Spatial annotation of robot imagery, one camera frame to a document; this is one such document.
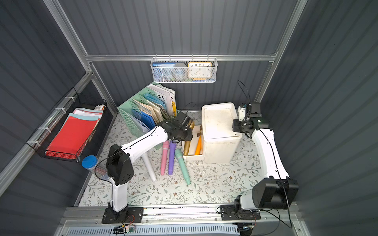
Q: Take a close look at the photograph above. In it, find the gold microphone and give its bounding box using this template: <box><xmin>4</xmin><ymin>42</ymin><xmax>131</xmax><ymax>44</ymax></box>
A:
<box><xmin>184</xmin><ymin>121</ymin><xmax>195</xmax><ymax>156</ymax></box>

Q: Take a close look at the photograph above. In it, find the purple microphone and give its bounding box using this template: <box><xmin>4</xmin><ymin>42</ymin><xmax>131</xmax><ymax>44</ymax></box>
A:
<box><xmin>168</xmin><ymin>142</ymin><xmax>176</xmax><ymax>176</ymax></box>

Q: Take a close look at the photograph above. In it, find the pink microphone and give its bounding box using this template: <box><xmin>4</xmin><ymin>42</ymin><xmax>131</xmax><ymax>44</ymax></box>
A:
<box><xmin>160</xmin><ymin>140</ymin><xmax>169</xmax><ymax>176</ymax></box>

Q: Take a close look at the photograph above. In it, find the white bottom drawer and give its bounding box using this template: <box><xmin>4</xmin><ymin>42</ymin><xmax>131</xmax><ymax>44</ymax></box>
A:
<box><xmin>183</xmin><ymin>125</ymin><xmax>204</xmax><ymax>162</ymax></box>

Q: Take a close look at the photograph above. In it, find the white three-drawer storage unit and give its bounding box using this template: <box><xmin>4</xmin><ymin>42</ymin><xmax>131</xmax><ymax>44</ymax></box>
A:
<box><xmin>201</xmin><ymin>102</ymin><xmax>242</xmax><ymax>164</ymax></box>

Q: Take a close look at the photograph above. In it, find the white microphone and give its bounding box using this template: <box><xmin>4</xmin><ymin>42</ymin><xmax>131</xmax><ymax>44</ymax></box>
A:
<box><xmin>141</xmin><ymin>152</ymin><xmax>157</xmax><ymax>182</ymax></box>

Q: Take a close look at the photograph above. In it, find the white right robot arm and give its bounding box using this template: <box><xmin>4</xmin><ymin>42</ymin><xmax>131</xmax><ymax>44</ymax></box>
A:
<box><xmin>232</xmin><ymin>103</ymin><xmax>299</xmax><ymax>212</ymax></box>

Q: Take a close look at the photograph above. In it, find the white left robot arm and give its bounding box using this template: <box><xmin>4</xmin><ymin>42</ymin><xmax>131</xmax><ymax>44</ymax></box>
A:
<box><xmin>105</xmin><ymin>112</ymin><xmax>193</xmax><ymax>212</ymax></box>

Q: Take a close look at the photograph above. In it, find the orange microphone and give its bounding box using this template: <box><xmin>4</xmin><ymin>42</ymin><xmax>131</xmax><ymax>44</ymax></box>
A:
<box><xmin>195</xmin><ymin>133</ymin><xmax>202</xmax><ymax>155</ymax></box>

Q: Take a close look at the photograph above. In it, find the blue folder in organizer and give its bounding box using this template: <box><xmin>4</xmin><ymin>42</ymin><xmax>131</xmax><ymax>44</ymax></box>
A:
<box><xmin>132</xmin><ymin>110</ymin><xmax>156</xmax><ymax>130</ymax></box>

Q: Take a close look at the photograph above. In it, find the mint green file organizer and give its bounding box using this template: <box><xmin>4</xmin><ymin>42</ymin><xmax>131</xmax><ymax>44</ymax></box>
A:
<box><xmin>118</xmin><ymin>82</ymin><xmax>179</xmax><ymax>138</ymax></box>

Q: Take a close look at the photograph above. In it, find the white magazine in organizer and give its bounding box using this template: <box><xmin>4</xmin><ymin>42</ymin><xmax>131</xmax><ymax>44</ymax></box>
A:
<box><xmin>147</xmin><ymin>84</ymin><xmax>177</xmax><ymax>117</ymax></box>

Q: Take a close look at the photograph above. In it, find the grey tape roll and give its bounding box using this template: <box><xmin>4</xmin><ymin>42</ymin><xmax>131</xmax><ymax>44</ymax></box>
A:
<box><xmin>171</xmin><ymin>63</ymin><xmax>188</xmax><ymax>81</ymax></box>

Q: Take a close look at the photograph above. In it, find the blue box in basket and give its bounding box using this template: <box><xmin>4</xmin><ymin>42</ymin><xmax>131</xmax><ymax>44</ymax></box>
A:
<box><xmin>151</xmin><ymin>62</ymin><xmax>176</xmax><ymax>83</ymax></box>

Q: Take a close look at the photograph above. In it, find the yellow alarm clock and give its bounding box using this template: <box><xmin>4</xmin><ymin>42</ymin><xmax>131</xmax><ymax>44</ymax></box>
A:
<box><xmin>188</xmin><ymin>62</ymin><xmax>212</xmax><ymax>80</ymax></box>

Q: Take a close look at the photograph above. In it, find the blue-lid clear jar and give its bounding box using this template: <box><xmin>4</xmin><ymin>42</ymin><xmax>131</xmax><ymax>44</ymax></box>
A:
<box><xmin>81</xmin><ymin>155</ymin><xmax>109</xmax><ymax>181</ymax></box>

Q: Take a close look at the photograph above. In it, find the red paper folder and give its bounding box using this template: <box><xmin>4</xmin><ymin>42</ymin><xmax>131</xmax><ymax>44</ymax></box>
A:
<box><xmin>46</xmin><ymin>110</ymin><xmax>101</xmax><ymax>156</ymax></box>

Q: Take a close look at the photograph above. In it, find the white ribbed front cover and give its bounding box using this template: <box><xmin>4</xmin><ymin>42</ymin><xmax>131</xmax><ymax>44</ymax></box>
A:
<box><xmin>64</xmin><ymin>224</ymin><xmax>240</xmax><ymax>236</ymax></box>

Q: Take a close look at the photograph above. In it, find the white wire hanging basket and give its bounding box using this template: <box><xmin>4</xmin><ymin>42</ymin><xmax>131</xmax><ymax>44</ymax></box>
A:
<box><xmin>150</xmin><ymin>57</ymin><xmax>219</xmax><ymax>84</ymax></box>

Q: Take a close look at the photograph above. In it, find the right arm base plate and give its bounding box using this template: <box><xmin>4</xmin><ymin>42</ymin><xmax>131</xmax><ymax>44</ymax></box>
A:
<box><xmin>216</xmin><ymin>205</ymin><xmax>261</xmax><ymax>221</ymax></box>

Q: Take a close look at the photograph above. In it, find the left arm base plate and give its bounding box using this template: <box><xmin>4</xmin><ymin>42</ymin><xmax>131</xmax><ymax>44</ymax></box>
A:
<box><xmin>101</xmin><ymin>203</ymin><xmax>144</xmax><ymax>224</ymax></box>

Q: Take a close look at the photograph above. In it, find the black wire wall tray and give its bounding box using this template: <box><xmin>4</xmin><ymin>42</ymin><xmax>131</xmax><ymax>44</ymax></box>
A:
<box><xmin>27</xmin><ymin>92</ymin><xmax>113</xmax><ymax>162</ymax></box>

